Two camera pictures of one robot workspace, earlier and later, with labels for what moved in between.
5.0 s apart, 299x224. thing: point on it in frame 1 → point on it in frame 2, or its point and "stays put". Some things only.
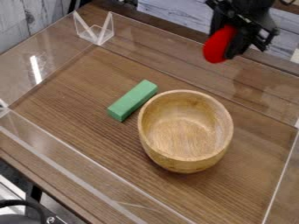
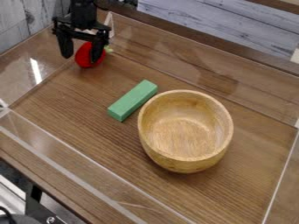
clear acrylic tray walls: [146, 123] stays put
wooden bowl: [184, 128] stays put
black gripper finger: [219, 21] → [65, 40]
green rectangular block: [132, 100] stays put
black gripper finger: [237, 43] → [98, 43]
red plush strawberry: [217, 42] → [82, 55]
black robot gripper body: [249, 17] → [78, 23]
